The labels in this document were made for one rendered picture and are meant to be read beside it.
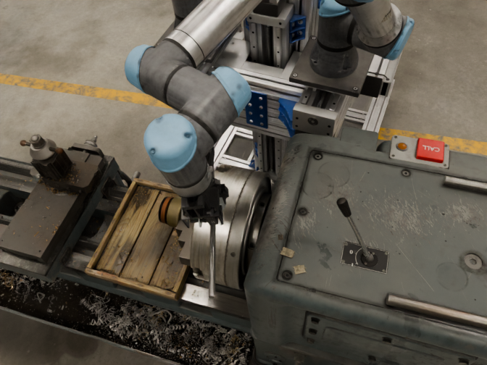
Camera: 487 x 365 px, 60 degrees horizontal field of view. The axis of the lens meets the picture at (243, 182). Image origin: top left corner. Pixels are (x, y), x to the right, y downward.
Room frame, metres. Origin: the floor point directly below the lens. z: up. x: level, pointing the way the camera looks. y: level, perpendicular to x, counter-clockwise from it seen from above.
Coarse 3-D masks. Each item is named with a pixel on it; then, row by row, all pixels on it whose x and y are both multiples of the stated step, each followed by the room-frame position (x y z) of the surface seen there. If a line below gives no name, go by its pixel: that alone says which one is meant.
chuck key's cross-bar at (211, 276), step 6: (210, 228) 0.44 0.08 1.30; (210, 234) 0.42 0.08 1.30; (210, 240) 0.41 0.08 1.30; (210, 246) 0.39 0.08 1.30; (210, 252) 0.38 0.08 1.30; (210, 258) 0.37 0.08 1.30; (210, 264) 0.35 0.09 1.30; (210, 270) 0.34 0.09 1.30; (210, 276) 0.33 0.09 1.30; (210, 282) 0.31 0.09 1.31; (210, 288) 0.30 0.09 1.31; (210, 294) 0.29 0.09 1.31
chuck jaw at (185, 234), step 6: (180, 222) 0.57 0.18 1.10; (180, 228) 0.56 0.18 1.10; (186, 228) 0.55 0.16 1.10; (192, 228) 0.55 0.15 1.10; (180, 234) 0.54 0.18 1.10; (186, 234) 0.54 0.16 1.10; (180, 240) 0.52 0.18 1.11; (186, 240) 0.52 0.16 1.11; (180, 246) 0.52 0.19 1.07; (186, 246) 0.50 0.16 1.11; (180, 252) 0.48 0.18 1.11; (186, 252) 0.48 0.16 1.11; (180, 258) 0.47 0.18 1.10; (186, 258) 0.47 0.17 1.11; (186, 264) 0.46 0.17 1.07; (198, 270) 0.44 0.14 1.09
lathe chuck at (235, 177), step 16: (224, 176) 0.62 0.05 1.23; (240, 176) 0.61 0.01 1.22; (240, 192) 0.56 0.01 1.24; (208, 224) 0.49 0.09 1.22; (224, 224) 0.49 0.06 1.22; (192, 240) 0.47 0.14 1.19; (208, 240) 0.46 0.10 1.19; (224, 240) 0.45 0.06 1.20; (192, 256) 0.45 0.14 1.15; (208, 256) 0.44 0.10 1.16; (224, 256) 0.43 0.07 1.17; (208, 272) 0.42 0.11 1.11; (224, 272) 0.41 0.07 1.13
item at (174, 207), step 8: (168, 200) 0.64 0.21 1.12; (176, 200) 0.64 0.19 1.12; (160, 208) 0.62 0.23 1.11; (168, 208) 0.61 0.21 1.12; (176, 208) 0.61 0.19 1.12; (160, 216) 0.60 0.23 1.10; (168, 216) 0.60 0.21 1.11; (176, 216) 0.59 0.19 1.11; (168, 224) 0.59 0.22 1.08; (176, 224) 0.57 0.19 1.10
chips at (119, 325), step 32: (0, 288) 0.71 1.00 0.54; (32, 288) 0.69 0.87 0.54; (64, 288) 0.67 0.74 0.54; (64, 320) 0.55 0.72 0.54; (96, 320) 0.53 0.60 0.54; (128, 320) 0.50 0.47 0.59; (160, 320) 0.50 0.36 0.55; (192, 320) 0.48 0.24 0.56; (160, 352) 0.39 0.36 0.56; (192, 352) 0.37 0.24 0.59; (224, 352) 0.36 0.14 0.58
